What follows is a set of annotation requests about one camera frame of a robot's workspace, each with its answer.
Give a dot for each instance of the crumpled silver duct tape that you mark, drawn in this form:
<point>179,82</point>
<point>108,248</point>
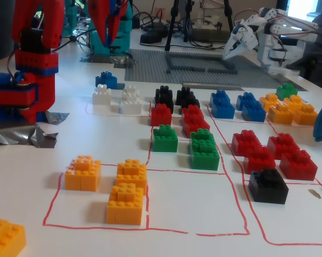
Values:
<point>22,136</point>

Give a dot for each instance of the black pouch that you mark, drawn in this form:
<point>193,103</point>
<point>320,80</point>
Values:
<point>153,36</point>

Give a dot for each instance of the blue lego block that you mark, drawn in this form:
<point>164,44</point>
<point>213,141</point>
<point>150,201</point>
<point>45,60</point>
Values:
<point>252,109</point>
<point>106,80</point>
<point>222,105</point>

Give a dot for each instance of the long white gripper finger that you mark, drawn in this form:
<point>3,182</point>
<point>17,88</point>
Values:
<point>229,46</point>

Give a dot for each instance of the small silver tape piece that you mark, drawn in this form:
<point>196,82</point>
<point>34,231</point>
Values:
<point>58,117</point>

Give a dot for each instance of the small brown scrap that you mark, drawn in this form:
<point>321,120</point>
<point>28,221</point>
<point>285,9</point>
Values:
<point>314,193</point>

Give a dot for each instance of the grey lego baseplate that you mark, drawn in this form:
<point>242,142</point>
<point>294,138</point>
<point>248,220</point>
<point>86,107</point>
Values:
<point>147,69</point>

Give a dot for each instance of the white lego block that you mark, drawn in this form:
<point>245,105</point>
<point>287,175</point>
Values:
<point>131,103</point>
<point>102,100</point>

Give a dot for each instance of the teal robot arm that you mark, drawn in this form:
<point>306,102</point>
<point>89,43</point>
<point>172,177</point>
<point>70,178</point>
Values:
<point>122,37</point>

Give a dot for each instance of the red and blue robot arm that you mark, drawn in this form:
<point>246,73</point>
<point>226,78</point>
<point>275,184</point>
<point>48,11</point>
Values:
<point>35,88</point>

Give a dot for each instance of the black lego block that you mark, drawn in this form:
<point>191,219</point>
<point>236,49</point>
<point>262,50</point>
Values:
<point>187,97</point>
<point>163,97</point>
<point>268,187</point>

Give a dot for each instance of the red lego block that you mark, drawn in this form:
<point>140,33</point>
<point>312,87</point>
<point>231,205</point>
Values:
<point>194,121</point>
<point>298,166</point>
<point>161,115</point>
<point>282,144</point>
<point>258,162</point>
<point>245,142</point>

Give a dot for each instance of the red blue gripper finger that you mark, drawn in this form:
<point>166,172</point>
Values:
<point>99,22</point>

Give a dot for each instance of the grey lego brick frame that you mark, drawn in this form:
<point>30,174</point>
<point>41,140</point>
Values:
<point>177,67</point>

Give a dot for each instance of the short white gripper finger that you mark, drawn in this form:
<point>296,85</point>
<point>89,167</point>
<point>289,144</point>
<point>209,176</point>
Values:
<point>238,51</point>

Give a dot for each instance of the green lego block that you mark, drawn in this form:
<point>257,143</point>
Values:
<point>165,140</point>
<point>205,152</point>
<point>286,91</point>

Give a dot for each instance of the silver tape under teal arm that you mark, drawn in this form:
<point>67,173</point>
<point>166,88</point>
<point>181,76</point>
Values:
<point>121,63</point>

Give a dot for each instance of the orange lego block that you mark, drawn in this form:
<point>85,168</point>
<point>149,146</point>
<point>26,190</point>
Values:
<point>293,100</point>
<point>6,238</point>
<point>131,172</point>
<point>305,116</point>
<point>280,115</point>
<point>269,101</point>
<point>126,207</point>
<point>82,176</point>

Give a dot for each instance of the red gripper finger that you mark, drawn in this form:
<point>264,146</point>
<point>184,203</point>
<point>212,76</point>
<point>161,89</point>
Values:
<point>114,24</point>

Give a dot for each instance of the black tripod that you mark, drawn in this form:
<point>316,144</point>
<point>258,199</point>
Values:
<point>172,24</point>

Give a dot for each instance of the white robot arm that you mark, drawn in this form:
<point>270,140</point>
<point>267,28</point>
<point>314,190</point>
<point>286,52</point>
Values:
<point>281,40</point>

